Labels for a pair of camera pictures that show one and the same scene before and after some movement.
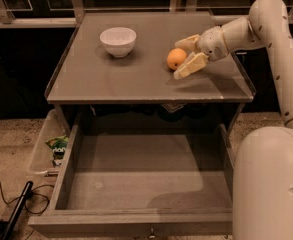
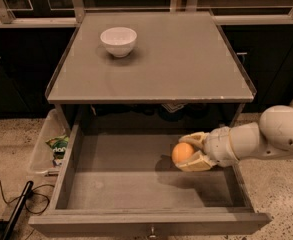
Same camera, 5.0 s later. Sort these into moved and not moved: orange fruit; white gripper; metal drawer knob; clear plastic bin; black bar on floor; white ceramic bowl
Moved: white gripper; orange fruit
Not moved: clear plastic bin; white ceramic bowl; black bar on floor; metal drawer knob
